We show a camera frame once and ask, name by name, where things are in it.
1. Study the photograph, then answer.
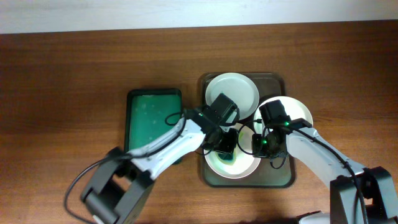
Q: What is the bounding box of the green plastic tray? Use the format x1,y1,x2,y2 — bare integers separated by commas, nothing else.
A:
124,88,182,152

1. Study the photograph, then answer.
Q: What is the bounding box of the green yellow sponge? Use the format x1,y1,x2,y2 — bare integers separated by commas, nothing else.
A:
216,152,236,163

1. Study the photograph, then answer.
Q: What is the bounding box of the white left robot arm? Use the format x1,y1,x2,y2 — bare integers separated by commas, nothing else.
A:
80,93,239,224

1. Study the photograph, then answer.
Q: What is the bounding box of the white plate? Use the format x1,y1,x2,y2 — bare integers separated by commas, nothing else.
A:
205,126,261,179
253,96,313,125

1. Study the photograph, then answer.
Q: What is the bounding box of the grey plate with stain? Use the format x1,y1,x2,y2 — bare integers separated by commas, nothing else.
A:
205,72,259,120

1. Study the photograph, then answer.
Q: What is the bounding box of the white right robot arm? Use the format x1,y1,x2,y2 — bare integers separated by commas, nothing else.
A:
252,100,397,224

